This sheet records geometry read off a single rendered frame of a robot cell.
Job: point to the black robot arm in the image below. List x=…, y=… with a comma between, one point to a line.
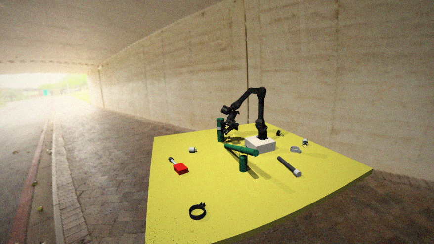
x=260, y=122

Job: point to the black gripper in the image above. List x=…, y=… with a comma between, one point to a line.
x=223, y=125

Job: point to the black ring band with two small ears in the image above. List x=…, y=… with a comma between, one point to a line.
x=198, y=206

